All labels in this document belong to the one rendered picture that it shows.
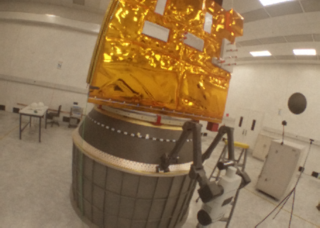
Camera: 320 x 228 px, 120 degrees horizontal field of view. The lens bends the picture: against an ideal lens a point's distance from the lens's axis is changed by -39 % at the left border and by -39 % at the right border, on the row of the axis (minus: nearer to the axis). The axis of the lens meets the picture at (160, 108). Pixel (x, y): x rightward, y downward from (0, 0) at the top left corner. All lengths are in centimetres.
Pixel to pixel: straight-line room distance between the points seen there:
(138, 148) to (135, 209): 78
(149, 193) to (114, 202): 45
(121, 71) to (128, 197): 137
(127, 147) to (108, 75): 78
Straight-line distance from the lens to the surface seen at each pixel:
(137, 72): 159
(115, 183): 179
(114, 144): 171
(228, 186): 117
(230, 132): 148
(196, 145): 113
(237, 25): 277
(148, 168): 164
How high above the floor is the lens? 193
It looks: 3 degrees down
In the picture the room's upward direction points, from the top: 12 degrees clockwise
